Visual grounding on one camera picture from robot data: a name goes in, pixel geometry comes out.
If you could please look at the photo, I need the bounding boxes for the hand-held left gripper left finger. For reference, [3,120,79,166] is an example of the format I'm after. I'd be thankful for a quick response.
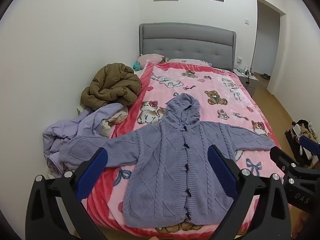
[25,147,110,240]

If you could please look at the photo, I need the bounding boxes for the grey upholstered bed headboard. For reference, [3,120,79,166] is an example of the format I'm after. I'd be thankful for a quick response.
[139,23,237,71]

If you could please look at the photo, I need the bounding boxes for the lavender duvet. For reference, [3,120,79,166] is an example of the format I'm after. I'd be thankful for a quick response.
[42,102,129,178]

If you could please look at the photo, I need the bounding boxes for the brown puffer jacket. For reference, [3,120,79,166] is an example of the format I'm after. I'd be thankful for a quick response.
[81,63,142,111]

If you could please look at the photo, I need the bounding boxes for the pink printed pillow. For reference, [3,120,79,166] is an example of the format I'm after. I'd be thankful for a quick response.
[165,58,213,67]

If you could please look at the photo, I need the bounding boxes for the black rack with items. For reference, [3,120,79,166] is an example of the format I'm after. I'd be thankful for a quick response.
[285,119,320,167]

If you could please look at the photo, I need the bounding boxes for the purple knitted hooded cardigan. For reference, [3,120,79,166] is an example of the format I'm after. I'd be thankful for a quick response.
[59,93,276,227]

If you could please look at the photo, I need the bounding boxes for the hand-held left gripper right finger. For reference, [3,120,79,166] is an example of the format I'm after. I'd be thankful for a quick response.
[208,144,293,240]

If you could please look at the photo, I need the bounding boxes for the pink printed blanket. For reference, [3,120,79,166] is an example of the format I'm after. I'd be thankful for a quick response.
[82,59,292,238]

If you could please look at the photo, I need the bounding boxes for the grey nightstand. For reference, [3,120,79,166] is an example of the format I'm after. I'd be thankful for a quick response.
[234,69,259,98]

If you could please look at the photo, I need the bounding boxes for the white door frame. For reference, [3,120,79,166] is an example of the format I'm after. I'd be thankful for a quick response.
[254,0,287,90]

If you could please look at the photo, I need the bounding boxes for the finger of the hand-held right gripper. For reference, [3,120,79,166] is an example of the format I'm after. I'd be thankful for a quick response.
[269,145,304,180]
[299,134,320,160]

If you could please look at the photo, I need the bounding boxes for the cream cloth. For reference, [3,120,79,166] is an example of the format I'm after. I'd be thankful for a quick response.
[101,110,128,138]

